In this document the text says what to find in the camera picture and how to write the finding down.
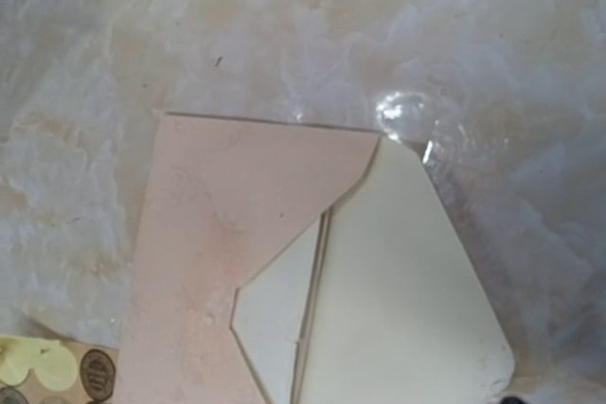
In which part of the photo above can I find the brown seal sticker sheet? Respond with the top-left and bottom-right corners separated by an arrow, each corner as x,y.
1,335 -> 118,404

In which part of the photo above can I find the pink envelope with cream flap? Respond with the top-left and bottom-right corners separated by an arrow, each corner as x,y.
114,114 -> 514,403

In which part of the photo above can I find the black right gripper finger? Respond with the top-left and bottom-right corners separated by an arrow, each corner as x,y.
501,395 -> 527,404

